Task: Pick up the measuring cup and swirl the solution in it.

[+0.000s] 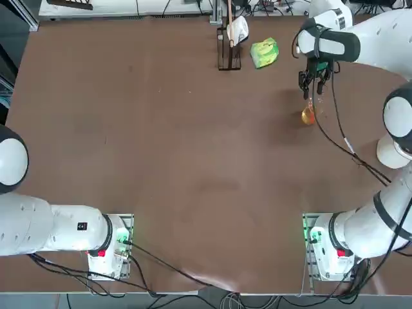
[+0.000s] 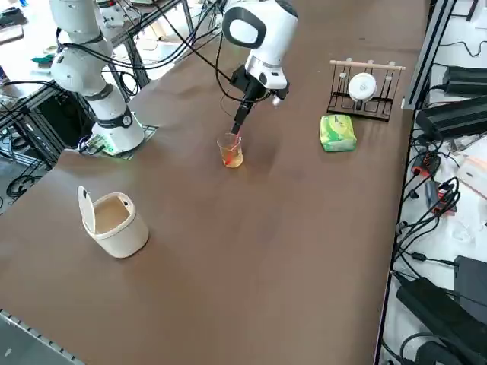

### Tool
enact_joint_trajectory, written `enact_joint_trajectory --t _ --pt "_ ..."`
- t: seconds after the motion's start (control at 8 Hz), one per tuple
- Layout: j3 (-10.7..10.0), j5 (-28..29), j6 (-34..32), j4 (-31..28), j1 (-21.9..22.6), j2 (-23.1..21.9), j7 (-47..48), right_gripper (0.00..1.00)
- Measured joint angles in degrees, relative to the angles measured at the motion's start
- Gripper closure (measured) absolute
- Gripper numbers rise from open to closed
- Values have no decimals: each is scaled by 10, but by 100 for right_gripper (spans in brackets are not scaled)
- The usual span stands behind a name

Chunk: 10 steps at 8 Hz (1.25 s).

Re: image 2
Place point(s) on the black box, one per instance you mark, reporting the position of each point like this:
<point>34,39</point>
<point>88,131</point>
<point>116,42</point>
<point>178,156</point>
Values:
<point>473,273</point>

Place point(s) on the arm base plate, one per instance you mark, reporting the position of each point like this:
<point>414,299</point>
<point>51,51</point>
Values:
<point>148,131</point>

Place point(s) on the black power adapter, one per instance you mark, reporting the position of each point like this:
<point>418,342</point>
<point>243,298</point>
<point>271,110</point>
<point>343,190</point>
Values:
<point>468,80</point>
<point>437,308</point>
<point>452,118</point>

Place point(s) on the white cup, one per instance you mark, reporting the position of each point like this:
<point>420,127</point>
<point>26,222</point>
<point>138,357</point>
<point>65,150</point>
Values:
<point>362,87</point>

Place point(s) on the green tissue packet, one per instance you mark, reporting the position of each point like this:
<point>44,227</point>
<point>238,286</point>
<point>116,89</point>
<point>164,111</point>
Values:
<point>338,133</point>

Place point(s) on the wooden rod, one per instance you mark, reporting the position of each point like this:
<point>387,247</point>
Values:
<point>365,65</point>

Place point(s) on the red and black plug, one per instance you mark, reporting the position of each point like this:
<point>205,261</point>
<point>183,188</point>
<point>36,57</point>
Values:
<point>426,163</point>

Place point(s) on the clear measuring cup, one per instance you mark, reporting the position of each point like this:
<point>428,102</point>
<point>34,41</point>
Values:
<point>232,157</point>

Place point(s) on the aluminium camera post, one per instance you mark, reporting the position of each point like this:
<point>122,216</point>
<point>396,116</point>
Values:
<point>430,49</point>

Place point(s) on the white bin with lid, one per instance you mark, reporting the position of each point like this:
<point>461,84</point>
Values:
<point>121,235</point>

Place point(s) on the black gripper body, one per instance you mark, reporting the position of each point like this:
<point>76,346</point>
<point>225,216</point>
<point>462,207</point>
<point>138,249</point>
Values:
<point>243,81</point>

